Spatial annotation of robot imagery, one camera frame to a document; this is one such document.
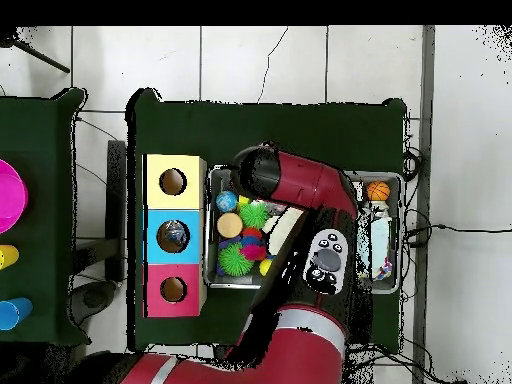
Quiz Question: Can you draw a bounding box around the cream waffle cloth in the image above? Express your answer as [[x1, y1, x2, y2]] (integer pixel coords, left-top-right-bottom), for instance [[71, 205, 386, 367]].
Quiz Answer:
[[261, 206, 306, 257]]

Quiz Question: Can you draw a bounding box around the wooden box with three holes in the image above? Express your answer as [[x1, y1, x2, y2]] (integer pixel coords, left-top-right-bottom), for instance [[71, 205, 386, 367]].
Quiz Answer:
[[142, 153, 208, 319]]

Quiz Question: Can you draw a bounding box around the clear mesh bin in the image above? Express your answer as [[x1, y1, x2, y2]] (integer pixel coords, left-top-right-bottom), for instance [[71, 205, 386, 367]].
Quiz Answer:
[[204, 164, 404, 295]]

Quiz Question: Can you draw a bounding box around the orange sponge disc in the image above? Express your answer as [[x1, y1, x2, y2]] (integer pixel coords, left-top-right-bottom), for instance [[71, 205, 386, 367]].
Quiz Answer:
[[216, 211, 244, 239]]

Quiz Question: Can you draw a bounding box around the blue globe ball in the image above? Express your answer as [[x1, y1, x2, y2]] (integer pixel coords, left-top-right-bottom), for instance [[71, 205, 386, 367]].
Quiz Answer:
[[215, 190, 239, 213]]

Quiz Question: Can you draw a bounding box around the green spiky ball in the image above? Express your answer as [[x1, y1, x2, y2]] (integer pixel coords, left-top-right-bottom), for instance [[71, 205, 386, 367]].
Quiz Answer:
[[217, 242, 255, 278]]

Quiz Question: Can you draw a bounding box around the dark green table cloth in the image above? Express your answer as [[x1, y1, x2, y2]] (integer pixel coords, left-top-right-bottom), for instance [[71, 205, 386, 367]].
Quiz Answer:
[[0, 87, 91, 347], [125, 87, 408, 355]]

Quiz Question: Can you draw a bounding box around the orange mini basketball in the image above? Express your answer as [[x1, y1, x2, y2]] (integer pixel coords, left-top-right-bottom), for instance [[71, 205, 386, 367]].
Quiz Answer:
[[365, 180, 391, 202]]

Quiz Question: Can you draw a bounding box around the mint green cloth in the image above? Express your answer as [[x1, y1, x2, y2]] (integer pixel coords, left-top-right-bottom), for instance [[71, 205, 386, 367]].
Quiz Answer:
[[367, 217, 392, 279]]

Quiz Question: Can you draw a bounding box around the dark grey round base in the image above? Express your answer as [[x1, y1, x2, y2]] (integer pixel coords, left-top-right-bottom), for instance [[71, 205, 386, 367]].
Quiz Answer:
[[71, 279, 117, 325]]

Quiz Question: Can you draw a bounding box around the pink bowl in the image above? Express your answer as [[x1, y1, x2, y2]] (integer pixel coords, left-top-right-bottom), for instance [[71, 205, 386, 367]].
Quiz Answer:
[[0, 158, 29, 234]]

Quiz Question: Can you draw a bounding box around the yellow cup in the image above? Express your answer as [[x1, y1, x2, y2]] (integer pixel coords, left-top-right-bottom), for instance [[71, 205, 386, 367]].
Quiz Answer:
[[0, 244, 20, 270]]

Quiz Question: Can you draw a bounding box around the blue cup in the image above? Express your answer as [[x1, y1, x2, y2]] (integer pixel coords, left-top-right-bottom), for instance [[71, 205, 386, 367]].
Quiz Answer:
[[0, 296, 34, 332]]

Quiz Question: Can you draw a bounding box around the black tripod leg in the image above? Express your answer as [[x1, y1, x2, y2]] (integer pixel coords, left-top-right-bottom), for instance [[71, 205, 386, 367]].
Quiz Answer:
[[0, 27, 71, 74]]

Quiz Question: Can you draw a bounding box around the black cable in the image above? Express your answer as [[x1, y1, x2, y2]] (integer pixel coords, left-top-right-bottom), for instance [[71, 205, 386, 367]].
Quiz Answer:
[[403, 223, 512, 247]]

